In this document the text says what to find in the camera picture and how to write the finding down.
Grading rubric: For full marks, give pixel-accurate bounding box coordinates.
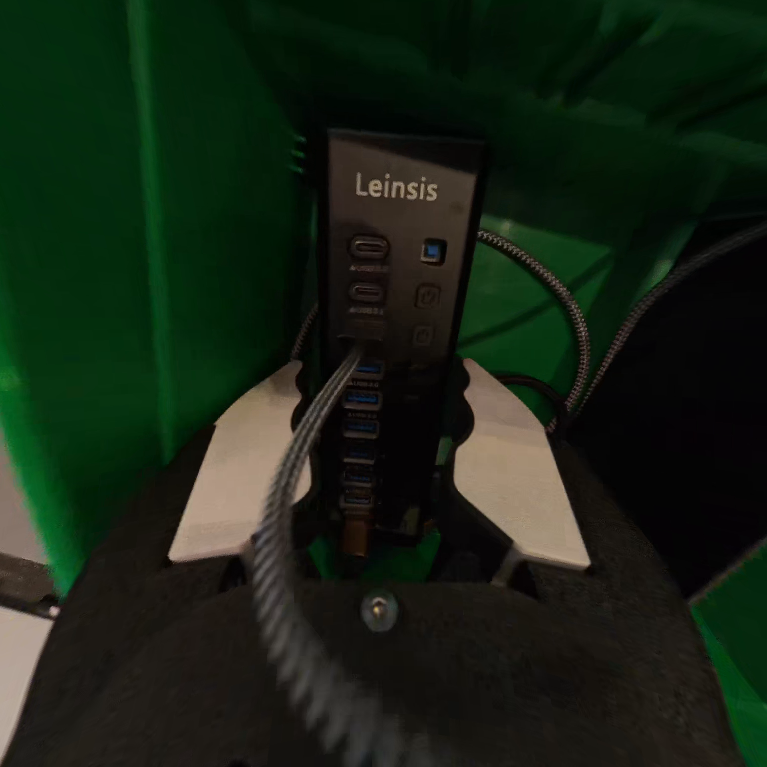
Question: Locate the brass colored connector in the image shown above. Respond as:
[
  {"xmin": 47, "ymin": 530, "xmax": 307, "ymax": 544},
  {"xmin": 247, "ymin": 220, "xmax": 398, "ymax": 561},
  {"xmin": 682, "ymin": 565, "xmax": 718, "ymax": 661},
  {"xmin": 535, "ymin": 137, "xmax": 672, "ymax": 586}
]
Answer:
[{"xmin": 342, "ymin": 509, "xmax": 375, "ymax": 559}]

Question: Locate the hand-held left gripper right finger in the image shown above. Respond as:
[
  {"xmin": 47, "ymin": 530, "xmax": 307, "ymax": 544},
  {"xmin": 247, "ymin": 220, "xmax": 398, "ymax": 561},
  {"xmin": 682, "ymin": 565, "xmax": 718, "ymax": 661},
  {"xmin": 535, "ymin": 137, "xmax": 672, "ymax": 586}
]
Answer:
[{"xmin": 436, "ymin": 358, "xmax": 592, "ymax": 586}]

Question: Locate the dark braided usb cable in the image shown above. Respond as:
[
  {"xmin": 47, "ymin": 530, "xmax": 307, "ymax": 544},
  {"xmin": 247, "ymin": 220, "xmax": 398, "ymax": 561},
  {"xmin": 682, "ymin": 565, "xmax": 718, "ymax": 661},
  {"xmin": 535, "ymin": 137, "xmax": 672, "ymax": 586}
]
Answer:
[{"xmin": 248, "ymin": 336, "xmax": 420, "ymax": 767}]

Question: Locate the black flat panel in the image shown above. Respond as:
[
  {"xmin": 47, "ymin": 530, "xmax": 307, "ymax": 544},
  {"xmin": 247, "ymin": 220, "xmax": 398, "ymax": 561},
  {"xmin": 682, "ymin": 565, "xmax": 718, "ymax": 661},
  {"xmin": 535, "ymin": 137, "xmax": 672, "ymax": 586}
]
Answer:
[{"xmin": 563, "ymin": 219, "xmax": 767, "ymax": 606}]

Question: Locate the black usb hub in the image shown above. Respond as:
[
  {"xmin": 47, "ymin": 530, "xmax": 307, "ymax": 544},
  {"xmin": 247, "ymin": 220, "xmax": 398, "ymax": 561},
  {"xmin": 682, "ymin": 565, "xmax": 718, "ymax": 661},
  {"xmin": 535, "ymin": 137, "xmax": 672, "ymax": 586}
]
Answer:
[{"xmin": 312, "ymin": 127, "xmax": 487, "ymax": 547}]

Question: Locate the grey braided cable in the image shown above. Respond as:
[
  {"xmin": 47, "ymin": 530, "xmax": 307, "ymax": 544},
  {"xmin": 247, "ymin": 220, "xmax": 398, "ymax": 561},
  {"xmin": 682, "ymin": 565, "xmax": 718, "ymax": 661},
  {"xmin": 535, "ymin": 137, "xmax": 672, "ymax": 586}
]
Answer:
[{"xmin": 476, "ymin": 222, "xmax": 767, "ymax": 435}]

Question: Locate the green plastic bin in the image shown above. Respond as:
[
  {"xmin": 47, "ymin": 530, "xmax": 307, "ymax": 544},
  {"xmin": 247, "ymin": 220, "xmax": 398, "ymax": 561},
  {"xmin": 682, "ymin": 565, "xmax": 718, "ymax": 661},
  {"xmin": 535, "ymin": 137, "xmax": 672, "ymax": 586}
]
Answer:
[{"xmin": 0, "ymin": 0, "xmax": 767, "ymax": 767}]

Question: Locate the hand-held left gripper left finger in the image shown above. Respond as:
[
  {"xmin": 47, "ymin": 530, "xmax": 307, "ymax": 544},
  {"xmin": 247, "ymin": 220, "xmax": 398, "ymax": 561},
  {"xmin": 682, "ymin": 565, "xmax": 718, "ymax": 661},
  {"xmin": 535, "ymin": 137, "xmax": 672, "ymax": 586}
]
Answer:
[{"xmin": 168, "ymin": 360, "xmax": 320, "ymax": 564}]

